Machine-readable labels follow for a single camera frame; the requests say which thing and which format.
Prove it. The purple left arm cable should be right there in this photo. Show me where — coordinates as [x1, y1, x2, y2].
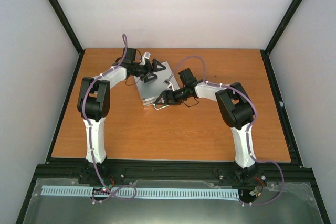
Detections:
[81, 34, 137, 204]

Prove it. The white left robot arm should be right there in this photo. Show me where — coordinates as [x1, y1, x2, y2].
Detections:
[77, 47, 166, 165]

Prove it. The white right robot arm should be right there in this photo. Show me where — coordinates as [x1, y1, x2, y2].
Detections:
[154, 68, 258, 184]

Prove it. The light blue cable duct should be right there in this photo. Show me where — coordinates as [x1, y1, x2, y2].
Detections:
[40, 185, 239, 201]

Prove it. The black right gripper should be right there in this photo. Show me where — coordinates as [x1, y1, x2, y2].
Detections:
[155, 87, 188, 107]

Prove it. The black front frame rail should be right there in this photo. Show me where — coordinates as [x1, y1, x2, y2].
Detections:
[33, 158, 316, 186]

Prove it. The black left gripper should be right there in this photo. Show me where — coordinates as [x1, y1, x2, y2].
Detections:
[132, 60, 166, 84]

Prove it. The black aluminium frame rail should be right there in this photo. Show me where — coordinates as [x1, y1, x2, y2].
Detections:
[33, 0, 85, 54]

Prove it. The aluminium poker case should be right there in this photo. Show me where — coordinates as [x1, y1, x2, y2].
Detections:
[133, 61, 180, 107]

